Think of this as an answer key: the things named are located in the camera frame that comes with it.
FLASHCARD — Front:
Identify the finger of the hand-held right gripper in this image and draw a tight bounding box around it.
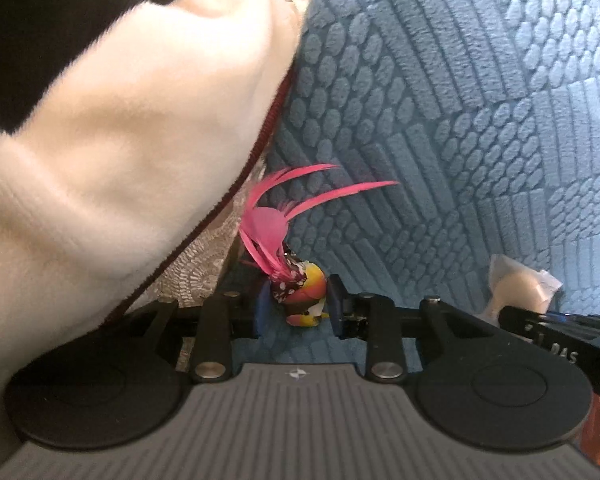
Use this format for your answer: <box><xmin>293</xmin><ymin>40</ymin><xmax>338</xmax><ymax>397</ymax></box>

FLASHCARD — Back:
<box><xmin>499</xmin><ymin>305</ymin><xmax>600</xmax><ymax>336</ymax></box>

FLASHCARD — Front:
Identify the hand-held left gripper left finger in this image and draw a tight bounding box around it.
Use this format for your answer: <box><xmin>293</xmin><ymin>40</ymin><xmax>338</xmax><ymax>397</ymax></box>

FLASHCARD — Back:
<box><xmin>124</xmin><ymin>285</ymin><xmax>271</xmax><ymax>384</ymax></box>

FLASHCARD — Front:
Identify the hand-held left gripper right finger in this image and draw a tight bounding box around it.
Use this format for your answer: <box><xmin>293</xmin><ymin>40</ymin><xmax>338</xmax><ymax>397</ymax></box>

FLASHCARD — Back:
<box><xmin>327</xmin><ymin>274</ymin><xmax>501</xmax><ymax>384</ymax></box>

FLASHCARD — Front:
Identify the clear bag with beige puff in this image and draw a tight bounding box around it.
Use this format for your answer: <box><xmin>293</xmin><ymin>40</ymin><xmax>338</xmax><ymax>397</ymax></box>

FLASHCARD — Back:
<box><xmin>480</xmin><ymin>254</ymin><xmax>563</xmax><ymax>323</ymax></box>

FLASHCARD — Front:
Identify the pink feather toy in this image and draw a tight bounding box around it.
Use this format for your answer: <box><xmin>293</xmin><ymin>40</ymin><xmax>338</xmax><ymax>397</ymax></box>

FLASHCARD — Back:
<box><xmin>237</xmin><ymin>162</ymin><xmax>401</xmax><ymax>328</ymax></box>

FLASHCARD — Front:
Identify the floral cloth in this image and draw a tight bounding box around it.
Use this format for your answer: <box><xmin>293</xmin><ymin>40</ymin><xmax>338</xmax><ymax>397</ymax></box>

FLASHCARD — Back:
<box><xmin>130</xmin><ymin>157</ymin><xmax>271</xmax><ymax>311</ymax></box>

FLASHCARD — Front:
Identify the printed fleece blanket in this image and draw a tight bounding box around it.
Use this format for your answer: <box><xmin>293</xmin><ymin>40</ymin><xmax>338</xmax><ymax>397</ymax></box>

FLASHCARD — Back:
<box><xmin>0</xmin><ymin>0</ymin><xmax>321</xmax><ymax>361</ymax></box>

